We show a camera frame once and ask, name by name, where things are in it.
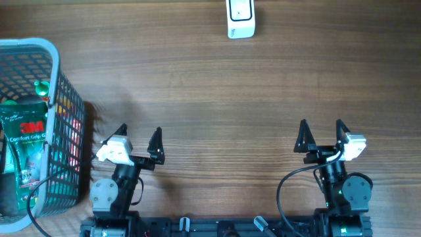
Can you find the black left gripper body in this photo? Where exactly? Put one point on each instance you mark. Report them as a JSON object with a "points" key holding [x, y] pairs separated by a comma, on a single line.
{"points": [[126, 172]]}

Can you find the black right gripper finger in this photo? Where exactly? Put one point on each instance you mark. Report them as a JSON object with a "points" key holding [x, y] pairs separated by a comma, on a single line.
{"points": [[305, 142], [341, 132]]}

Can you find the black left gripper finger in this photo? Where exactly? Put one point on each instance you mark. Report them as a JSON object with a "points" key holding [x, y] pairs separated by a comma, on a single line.
{"points": [[121, 131], [155, 148]]}

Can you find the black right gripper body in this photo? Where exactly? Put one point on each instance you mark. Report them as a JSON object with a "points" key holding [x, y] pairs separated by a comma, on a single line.
{"points": [[320, 153]]}

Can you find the red sauce bottle green cap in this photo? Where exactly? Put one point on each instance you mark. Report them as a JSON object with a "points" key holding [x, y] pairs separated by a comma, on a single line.
{"points": [[42, 89]]}

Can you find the green 3M gloves packet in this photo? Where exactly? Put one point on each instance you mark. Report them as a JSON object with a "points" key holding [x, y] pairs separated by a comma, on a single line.
{"points": [[24, 128]]}

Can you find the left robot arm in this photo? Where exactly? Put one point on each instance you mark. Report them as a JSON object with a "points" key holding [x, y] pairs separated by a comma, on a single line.
{"points": [[112, 197]]}

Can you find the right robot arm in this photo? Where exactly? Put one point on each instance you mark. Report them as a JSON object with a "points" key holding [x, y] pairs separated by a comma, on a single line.
{"points": [[347, 195]]}

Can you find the white barcode scanner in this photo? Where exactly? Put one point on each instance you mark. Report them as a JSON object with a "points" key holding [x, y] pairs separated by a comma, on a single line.
{"points": [[241, 21]]}

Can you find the grey plastic mesh basket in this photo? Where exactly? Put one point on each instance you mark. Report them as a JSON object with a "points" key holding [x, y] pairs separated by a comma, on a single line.
{"points": [[23, 62]]}

